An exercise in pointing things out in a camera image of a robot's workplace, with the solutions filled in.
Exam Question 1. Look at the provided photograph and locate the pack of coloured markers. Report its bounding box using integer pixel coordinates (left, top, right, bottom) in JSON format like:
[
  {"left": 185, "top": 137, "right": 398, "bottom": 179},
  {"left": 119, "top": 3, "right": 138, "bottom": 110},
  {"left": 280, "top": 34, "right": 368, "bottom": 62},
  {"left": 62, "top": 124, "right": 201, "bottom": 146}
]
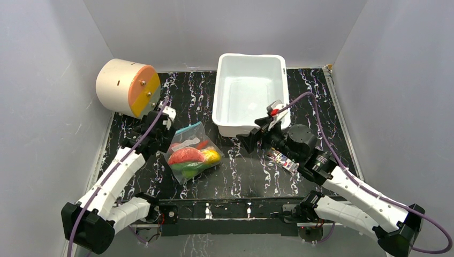
[{"left": 266, "top": 148, "right": 299, "bottom": 174}]

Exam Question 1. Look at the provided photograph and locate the clear zip top bag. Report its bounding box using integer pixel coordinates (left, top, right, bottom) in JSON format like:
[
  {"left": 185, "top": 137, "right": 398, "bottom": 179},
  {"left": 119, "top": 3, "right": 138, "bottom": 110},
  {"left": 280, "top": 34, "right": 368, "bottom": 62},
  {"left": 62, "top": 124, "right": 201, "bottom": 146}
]
[{"left": 164, "top": 122, "right": 224, "bottom": 185}]

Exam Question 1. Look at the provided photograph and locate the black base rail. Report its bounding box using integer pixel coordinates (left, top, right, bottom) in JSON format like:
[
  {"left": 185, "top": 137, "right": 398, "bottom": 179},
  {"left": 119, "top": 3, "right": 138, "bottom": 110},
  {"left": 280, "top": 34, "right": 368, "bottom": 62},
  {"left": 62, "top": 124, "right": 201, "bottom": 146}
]
[{"left": 156, "top": 198, "right": 338, "bottom": 238}]

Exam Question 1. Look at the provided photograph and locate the aluminium frame rail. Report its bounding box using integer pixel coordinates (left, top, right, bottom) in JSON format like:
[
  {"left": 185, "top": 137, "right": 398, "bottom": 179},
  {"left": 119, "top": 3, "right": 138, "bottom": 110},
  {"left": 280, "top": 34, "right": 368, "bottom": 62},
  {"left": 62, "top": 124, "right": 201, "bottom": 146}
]
[{"left": 62, "top": 200, "right": 398, "bottom": 257}]

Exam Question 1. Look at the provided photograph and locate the yellow toy mango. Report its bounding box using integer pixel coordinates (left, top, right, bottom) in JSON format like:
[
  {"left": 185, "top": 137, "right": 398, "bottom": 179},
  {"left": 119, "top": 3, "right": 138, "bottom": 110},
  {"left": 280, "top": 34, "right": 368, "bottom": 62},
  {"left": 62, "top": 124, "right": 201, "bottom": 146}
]
[{"left": 201, "top": 148, "right": 221, "bottom": 164}]

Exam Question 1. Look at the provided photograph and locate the cream cylinder with orange face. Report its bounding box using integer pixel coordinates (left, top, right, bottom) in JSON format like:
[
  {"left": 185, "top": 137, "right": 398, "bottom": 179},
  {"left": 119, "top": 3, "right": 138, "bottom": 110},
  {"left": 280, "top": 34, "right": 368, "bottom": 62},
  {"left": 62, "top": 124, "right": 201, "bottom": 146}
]
[{"left": 95, "top": 58, "right": 161, "bottom": 119}]

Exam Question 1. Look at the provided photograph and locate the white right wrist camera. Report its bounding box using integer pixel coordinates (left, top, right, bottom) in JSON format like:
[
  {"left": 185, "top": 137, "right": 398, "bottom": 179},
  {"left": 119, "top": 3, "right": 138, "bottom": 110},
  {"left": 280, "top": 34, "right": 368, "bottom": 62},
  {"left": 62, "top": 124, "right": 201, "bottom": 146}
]
[{"left": 266, "top": 100, "right": 287, "bottom": 131}]

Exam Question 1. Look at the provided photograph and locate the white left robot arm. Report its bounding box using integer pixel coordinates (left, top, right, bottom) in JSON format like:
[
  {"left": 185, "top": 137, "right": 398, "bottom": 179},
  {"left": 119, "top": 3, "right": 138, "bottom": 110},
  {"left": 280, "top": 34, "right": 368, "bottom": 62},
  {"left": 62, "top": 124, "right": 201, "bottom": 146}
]
[{"left": 61, "top": 106, "right": 176, "bottom": 256}]

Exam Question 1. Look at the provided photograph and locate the green toy lime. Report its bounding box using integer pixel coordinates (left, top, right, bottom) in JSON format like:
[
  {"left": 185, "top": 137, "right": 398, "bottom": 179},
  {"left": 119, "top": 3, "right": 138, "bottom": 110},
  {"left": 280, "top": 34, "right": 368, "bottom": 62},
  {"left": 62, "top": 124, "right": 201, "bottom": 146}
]
[{"left": 171, "top": 162, "right": 211, "bottom": 180}]

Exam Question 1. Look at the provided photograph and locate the white plastic bin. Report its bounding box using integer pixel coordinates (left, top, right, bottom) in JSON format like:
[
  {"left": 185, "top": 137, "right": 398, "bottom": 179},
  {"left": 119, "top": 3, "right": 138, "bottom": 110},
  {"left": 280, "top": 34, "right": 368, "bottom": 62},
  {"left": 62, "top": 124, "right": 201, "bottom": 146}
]
[{"left": 211, "top": 53, "right": 290, "bottom": 138}]

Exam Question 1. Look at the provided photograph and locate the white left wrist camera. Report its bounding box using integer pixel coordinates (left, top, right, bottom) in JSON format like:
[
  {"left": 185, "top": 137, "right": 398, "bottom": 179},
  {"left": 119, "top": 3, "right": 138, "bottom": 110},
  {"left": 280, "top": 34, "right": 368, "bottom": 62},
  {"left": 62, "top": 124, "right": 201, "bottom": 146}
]
[{"left": 158, "top": 101, "right": 176, "bottom": 130}]

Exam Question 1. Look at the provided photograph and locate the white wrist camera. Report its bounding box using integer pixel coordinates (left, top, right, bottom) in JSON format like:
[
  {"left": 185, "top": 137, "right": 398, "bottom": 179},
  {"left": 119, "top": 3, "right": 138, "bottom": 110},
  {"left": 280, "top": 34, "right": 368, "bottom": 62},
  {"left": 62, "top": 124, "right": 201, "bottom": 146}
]
[
  {"left": 158, "top": 101, "right": 176, "bottom": 130},
  {"left": 266, "top": 100, "right": 287, "bottom": 131}
]

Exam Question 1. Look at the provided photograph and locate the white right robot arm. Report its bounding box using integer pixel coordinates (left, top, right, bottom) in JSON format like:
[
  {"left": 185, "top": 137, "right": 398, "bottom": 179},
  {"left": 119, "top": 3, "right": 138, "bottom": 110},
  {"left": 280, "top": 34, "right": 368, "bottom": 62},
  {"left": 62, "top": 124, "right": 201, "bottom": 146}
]
[{"left": 237, "top": 117, "right": 424, "bottom": 256}]

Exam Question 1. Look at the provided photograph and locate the red toy pepper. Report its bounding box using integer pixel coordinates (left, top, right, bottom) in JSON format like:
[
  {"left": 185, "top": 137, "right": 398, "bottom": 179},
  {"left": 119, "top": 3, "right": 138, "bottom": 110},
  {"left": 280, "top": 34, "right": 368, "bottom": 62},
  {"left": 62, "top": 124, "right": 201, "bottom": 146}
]
[{"left": 195, "top": 140, "right": 208, "bottom": 150}]

